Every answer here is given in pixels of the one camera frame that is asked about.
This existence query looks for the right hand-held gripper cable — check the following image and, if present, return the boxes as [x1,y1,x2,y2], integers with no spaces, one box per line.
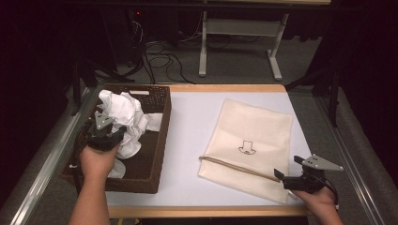
[312,173,341,206]

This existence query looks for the white table mat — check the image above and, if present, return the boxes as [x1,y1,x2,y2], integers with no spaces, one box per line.
[104,91,313,207]

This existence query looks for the cream zippered fabric bag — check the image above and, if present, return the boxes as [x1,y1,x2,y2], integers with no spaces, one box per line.
[197,98,295,205]

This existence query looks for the black floor cables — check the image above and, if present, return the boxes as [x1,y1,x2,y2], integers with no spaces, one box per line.
[142,39,196,84]

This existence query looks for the white cloth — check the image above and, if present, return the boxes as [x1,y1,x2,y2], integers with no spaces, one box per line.
[97,89,164,179]

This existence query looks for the hand-held gripper cable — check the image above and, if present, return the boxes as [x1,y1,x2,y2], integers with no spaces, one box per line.
[312,173,341,206]
[70,121,93,196]

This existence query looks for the left hand-held gripper cable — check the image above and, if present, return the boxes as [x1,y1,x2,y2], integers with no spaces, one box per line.
[70,121,93,196]

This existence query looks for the person's left hand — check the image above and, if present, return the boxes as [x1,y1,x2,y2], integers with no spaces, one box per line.
[78,143,122,182]

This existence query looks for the black metal stand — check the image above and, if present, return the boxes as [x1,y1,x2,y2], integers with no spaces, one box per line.
[283,66,343,128]
[69,57,136,117]

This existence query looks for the black computer tower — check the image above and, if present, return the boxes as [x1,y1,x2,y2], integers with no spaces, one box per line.
[102,8,146,68]

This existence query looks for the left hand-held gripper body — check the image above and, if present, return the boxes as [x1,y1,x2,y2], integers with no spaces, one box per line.
[85,112,125,153]

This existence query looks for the white metal desk frame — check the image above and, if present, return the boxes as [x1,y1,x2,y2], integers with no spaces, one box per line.
[198,10,290,82]

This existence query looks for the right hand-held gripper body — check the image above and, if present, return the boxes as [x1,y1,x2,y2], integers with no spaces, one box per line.
[282,153,344,194]

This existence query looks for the brown woven basket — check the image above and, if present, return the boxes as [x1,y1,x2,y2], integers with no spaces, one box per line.
[60,83,173,195]

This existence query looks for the person's right hand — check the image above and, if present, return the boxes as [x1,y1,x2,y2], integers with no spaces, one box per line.
[291,187,340,218]

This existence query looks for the silver metal rail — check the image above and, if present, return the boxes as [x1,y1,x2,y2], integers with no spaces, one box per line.
[314,95,387,225]
[8,88,105,225]

